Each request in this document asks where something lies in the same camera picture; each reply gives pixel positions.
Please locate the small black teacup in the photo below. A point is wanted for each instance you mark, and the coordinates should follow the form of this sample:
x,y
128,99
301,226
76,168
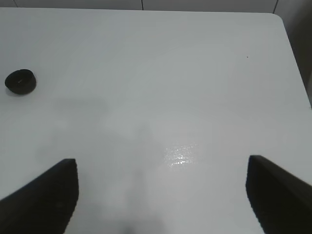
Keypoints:
x,y
21,82

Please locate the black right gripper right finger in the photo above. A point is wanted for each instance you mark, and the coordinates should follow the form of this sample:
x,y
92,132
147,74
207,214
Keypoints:
x,y
281,202

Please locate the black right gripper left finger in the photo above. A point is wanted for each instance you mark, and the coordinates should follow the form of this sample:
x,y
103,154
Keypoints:
x,y
43,206

